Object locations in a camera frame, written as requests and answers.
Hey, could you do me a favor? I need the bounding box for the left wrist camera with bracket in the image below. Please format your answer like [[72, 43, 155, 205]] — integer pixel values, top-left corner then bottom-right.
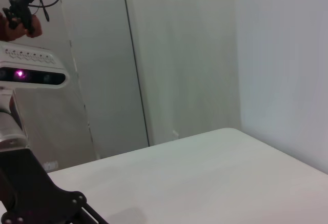
[[0, 41, 70, 112]]

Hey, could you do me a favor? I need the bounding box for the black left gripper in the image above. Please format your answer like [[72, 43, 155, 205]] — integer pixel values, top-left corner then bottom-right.
[[0, 147, 110, 224]]

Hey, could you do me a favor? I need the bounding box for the black device with cables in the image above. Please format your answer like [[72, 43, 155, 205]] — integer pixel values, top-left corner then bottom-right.
[[2, 0, 63, 39]]

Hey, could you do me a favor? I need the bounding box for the reddish brown round object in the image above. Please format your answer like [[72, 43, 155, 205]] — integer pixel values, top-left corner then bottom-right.
[[0, 11, 44, 42]]

